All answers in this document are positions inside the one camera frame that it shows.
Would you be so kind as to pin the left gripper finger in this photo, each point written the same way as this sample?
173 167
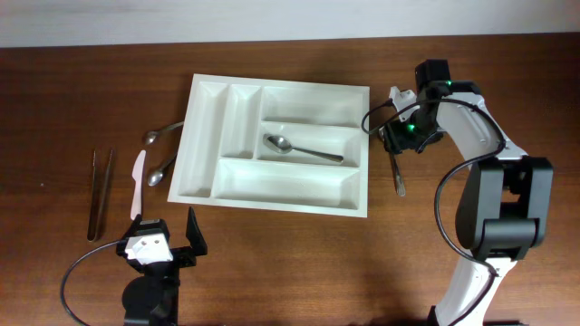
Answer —
194 235
136 222

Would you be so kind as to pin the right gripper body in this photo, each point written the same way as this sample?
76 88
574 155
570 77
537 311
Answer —
412 131

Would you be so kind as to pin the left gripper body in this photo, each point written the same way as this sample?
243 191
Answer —
183 256

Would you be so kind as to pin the small teaspoon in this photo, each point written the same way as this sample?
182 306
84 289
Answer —
151 136
157 174

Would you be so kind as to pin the large metal spoon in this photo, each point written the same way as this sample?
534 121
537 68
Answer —
282 145
399 183

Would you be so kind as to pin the white plastic cutlery tray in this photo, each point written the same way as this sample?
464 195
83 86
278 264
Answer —
222 160

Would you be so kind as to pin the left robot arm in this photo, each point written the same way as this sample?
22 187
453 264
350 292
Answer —
153 297

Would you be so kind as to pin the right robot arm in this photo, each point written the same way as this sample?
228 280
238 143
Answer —
491 209

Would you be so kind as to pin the pink plastic knife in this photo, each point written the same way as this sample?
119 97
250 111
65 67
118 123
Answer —
137 173

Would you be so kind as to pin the metal tongs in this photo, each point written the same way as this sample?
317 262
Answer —
99 193

